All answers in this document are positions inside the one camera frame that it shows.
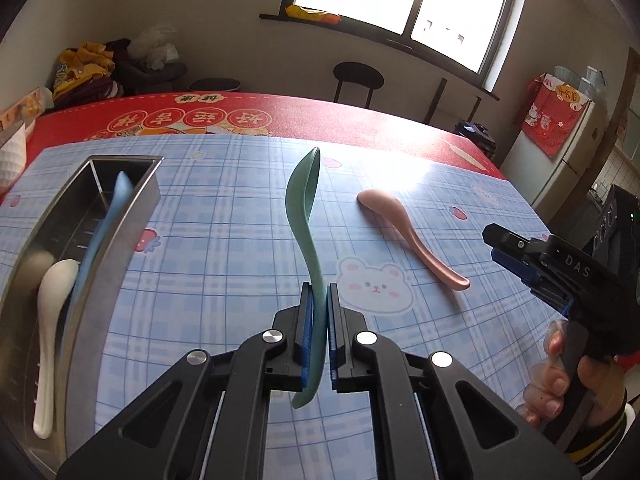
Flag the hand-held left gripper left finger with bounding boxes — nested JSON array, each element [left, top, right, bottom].
[[57, 282, 316, 480]]

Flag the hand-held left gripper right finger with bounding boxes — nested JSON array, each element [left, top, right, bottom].
[[326, 284, 583, 480]]

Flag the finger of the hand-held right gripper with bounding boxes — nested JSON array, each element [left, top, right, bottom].
[[490, 247, 546, 287], [482, 223, 551, 264]]

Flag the pink plastic spoon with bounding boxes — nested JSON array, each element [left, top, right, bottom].
[[356, 189, 471, 291]]

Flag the green plastic spoon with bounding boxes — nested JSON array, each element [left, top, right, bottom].
[[285, 147, 326, 409]]

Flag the stainless steel utensil tray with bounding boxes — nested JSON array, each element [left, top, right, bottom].
[[0, 156, 164, 480]]

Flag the blue plastic spoon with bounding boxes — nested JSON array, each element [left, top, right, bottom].
[[60, 170, 136, 356]]

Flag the beige plastic spoon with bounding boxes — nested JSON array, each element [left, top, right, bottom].
[[33, 259, 79, 438]]

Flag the person's right forearm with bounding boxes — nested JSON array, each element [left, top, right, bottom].
[[565, 390, 640, 457]]

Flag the person's right hand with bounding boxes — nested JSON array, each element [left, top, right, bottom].
[[520, 320, 628, 428]]

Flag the white fridge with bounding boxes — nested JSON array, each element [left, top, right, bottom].
[[500, 100, 621, 211]]

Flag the blue plaid table mat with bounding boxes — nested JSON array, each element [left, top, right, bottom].
[[0, 132, 566, 480]]

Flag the red printed cloth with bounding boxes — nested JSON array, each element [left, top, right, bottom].
[[520, 72, 593, 158]]

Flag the clear plastic containers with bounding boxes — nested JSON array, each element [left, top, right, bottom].
[[552, 65, 608, 103]]

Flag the red printed tablecloth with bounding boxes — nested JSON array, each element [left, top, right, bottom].
[[0, 91, 507, 201]]

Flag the black round chair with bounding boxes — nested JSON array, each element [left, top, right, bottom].
[[333, 62, 385, 109]]

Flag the dark window sill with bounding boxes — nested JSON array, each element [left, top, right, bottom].
[[259, 12, 501, 102]]

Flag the black trash bin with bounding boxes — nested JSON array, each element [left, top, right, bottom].
[[188, 78, 242, 94]]

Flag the dark low seat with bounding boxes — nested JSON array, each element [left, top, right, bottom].
[[115, 55, 188, 96]]

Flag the yellow packet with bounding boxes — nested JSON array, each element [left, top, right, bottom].
[[285, 5, 342, 25]]

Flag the white plastic bag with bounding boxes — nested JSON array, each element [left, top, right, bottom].
[[129, 22, 180, 68]]

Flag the white textured bowl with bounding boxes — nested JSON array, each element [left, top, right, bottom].
[[0, 122, 28, 196]]

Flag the yellow and maroon clothes pile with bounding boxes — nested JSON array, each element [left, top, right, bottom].
[[52, 40, 123, 106]]

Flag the orange snack box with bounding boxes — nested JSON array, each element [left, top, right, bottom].
[[0, 87, 53, 133]]

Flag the black metal frame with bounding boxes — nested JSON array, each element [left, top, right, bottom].
[[425, 77, 483, 126]]

